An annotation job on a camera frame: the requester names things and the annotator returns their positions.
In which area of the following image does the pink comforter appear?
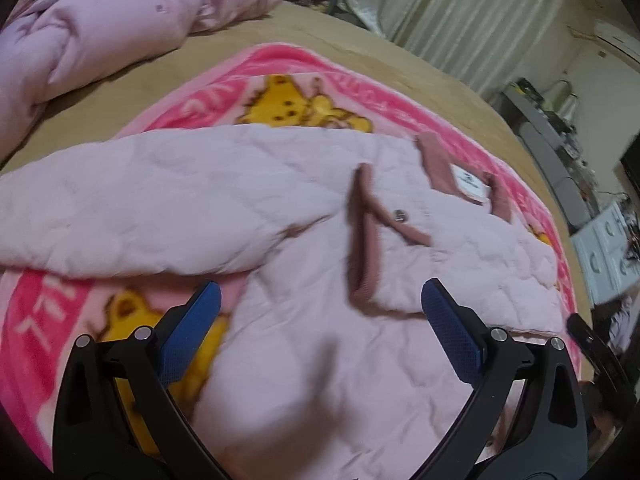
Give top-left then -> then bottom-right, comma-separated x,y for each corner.
0,0 -> 291,161

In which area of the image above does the white curtain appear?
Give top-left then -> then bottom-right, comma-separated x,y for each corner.
335,0 -> 573,93

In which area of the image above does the pale purple cloth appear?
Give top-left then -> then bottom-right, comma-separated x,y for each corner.
607,297 -> 640,353

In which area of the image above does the white drawer cabinet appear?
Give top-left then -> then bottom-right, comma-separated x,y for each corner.
570,200 -> 640,306

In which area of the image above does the tan bed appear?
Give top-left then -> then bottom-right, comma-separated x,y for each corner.
0,0 -> 596,321

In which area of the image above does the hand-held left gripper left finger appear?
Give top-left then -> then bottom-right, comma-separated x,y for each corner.
52,280 -> 236,480

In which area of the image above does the pale handled bag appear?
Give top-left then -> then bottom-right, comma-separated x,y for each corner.
542,79 -> 581,120

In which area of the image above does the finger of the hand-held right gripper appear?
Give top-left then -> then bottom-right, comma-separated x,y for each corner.
567,312 -> 637,413

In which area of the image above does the grey desk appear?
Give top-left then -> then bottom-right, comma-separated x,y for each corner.
500,80 -> 601,233

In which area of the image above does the white air conditioner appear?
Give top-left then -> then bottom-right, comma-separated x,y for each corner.
592,20 -> 640,63

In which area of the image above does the pink printed blanket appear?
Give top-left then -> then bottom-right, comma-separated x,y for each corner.
0,42 -> 586,471

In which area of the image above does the pink quilted jacket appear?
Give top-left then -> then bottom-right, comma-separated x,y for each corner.
0,122 -> 563,480

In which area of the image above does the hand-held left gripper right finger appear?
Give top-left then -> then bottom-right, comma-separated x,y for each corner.
420,277 -> 588,480

